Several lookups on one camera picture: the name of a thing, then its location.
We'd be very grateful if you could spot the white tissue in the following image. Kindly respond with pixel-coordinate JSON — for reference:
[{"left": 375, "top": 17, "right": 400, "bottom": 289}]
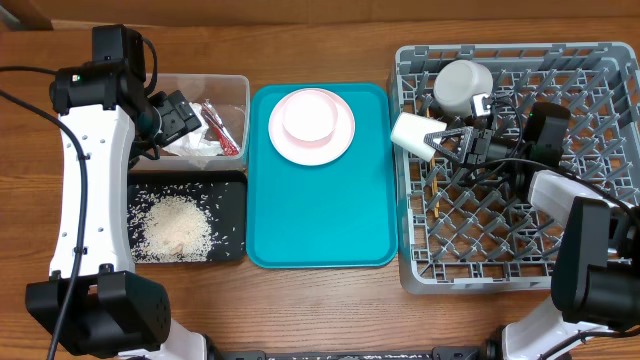
[{"left": 163, "top": 103, "right": 224, "bottom": 156}]

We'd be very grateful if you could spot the black plastic tray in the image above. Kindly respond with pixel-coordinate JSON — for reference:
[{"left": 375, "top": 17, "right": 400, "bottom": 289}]
[{"left": 124, "top": 170, "right": 249, "bottom": 265}]

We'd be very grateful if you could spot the grey dishwasher rack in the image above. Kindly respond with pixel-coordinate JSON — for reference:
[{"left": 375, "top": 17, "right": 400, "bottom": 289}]
[{"left": 390, "top": 42, "right": 639, "bottom": 294}]

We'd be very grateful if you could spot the rice pile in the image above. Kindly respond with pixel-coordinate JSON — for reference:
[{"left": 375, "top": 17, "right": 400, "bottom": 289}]
[{"left": 127, "top": 180, "right": 247, "bottom": 264}]

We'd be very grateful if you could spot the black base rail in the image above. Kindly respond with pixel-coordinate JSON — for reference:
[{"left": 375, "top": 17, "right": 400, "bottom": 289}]
[{"left": 216, "top": 344, "right": 502, "bottom": 360}]

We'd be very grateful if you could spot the grey bowl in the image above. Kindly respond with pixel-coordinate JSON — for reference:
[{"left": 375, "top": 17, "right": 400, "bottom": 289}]
[{"left": 433, "top": 60, "right": 493, "bottom": 117}]

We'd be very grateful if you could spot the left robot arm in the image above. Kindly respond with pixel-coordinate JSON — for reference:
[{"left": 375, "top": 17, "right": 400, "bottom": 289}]
[{"left": 25, "top": 59, "right": 219, "bottom": 359}]

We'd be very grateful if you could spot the clear plastic bin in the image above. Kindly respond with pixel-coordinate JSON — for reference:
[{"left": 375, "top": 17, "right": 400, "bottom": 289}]
[{"left": 133, "top": 73, "right": 250, "bottom": 172}]

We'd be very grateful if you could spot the large white plate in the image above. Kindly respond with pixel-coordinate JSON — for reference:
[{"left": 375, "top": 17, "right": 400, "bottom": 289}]
[{"left": 268, "top": 88, "right": 356, "bottom": 166}]

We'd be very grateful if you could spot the teal serving tray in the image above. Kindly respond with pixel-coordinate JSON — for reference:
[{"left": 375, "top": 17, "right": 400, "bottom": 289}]
[{"left": 246, "top": 83, "right": 398, "bottom": 269}]

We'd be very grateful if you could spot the white cup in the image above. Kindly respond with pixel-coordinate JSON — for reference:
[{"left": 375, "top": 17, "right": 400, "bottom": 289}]
[{"left": 391, "top": 112, "right": 447, "bottom": 162}]

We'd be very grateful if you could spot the small pink plate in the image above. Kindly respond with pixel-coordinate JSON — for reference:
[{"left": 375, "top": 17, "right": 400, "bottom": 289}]
[{"left": 283, "top": 88, "right": 338, "bottom": 142}]

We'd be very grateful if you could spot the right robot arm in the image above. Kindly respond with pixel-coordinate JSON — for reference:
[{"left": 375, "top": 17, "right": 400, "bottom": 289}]
[{"left": 417, "top": 102, "right": 639, "bottom": 359}]

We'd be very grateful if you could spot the red sauce packet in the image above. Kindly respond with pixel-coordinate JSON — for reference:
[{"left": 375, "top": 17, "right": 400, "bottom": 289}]
[{"left": 201, "top": 100, "right": 240, "bottom": 156}]

